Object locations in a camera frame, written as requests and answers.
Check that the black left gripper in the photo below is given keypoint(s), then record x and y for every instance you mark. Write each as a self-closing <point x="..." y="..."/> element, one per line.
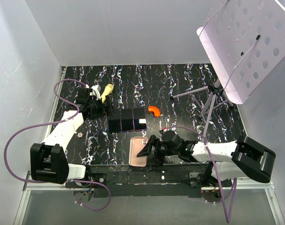
<point x="105" y="111"/>

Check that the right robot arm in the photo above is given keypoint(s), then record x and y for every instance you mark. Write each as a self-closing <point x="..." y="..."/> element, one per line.
<point x="244" y="157"/>

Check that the white music stand tripod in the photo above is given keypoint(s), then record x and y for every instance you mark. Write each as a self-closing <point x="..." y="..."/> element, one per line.
<point x="214" y="90"/>

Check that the purple phone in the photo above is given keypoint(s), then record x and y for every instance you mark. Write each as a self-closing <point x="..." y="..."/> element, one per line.
<point x="127" y="120"/>

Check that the orange curved pipe piece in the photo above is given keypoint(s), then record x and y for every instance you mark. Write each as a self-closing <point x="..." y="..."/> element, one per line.
<point x="154" y="110"/>

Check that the cream toy microphone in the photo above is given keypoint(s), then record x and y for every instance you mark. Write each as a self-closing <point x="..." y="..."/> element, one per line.
<point x="108" y="90"/>

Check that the pink phone case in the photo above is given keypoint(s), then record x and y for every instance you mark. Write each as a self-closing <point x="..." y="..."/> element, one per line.
<point x="136" y="146"/>

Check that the cream phone case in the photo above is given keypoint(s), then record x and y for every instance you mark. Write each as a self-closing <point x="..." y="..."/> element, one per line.
<point x="130" y="152"/>

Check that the small round coin object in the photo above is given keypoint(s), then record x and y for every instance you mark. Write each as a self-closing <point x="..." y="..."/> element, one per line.
<point x="80" y="135"/>

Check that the white perforated stand tray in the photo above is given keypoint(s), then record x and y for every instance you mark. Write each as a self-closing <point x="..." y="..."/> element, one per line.
<point x="244" y="41"/>

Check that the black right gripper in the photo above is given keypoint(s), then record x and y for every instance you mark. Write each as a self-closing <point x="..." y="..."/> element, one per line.
<point x="146" y="151"/>

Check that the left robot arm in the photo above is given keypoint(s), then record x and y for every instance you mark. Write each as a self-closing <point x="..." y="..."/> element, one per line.
<point x="47" y="159"/>

